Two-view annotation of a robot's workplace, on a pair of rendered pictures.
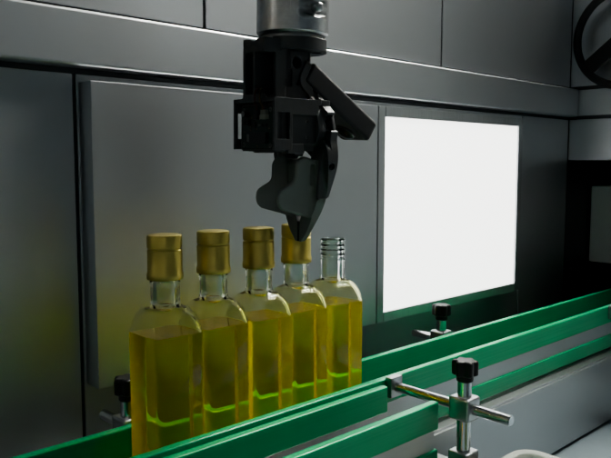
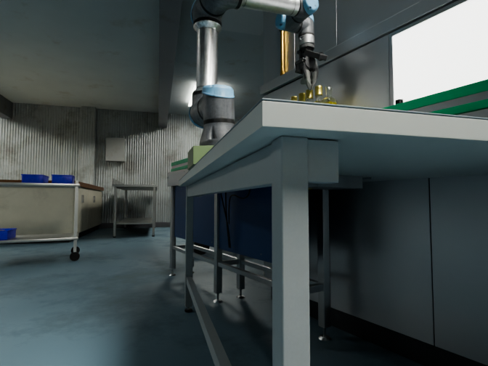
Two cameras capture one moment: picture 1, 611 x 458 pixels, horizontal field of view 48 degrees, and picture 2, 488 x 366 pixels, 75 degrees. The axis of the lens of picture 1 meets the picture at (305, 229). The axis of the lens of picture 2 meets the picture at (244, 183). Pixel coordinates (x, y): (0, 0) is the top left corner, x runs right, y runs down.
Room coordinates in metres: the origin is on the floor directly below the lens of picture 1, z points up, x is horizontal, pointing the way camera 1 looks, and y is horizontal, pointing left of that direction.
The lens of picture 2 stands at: (0.74, -1.50, 0.63)
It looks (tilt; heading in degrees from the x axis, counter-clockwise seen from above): 3 degrees up; 101
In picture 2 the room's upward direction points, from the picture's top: straight up
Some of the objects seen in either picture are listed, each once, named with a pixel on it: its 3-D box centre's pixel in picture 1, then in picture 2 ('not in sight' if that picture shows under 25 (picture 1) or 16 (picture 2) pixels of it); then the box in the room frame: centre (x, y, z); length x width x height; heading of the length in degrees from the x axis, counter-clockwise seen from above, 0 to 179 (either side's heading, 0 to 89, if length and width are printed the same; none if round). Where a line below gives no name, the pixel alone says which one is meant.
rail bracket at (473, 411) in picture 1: (446, 407); not in sight; (0.78, -0.16, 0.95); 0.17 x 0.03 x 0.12; 43
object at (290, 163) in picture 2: not in sight; (215, 276); (0.41, -0.38, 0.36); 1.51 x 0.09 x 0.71; 116
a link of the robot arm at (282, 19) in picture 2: not in sight; (290, 20); (0.67, -0.06, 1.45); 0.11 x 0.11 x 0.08; 37
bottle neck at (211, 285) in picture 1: (213, 272); not in sight; (0.72, 0.10, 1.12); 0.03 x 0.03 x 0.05
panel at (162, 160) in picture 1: (362, 216); (387, 76); (1.07, -0.09, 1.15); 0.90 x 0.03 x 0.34; 133
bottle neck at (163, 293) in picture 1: (165, 278); not in sight; (0.67, 0.14, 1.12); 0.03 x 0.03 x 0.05
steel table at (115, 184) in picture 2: not in sight; (138, 206); (-2.68, 4.52, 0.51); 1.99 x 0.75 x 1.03; 116
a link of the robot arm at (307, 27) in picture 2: not in sight; (305, 26); (0.74, 0.01, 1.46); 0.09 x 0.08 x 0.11; 37
